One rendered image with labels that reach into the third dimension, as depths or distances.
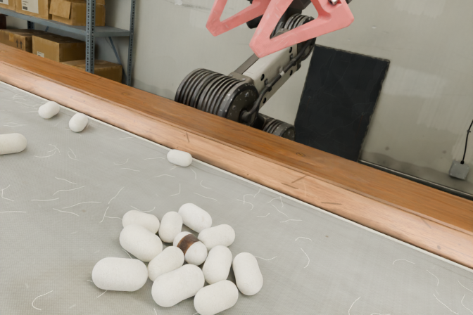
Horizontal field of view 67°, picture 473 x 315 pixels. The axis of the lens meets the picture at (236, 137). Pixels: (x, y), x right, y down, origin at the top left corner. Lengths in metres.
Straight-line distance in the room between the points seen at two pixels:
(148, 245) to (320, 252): 0.16
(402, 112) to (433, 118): 0.16
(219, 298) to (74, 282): 0.10
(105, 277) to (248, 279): 0.10
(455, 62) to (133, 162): 2.01
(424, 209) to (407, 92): 1.86
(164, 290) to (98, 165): 0.21
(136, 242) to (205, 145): 0.21
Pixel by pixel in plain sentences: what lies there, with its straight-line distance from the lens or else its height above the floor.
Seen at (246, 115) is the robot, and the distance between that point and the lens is 0.68.
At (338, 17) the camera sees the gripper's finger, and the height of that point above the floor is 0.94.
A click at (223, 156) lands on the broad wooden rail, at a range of 0.45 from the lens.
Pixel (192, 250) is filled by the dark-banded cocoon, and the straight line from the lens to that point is 0.29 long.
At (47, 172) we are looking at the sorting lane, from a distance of 0.42.
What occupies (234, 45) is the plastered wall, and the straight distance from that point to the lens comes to 2.49.
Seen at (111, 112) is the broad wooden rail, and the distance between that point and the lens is 0.56.
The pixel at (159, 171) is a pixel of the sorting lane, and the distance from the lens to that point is 0.43.
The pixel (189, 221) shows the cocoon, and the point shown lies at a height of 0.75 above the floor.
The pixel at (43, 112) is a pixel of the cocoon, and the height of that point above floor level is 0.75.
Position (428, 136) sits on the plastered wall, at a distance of 2.34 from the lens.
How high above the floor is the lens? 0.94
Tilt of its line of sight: 21 degrees down
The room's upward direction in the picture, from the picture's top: 10 degrees clockwise
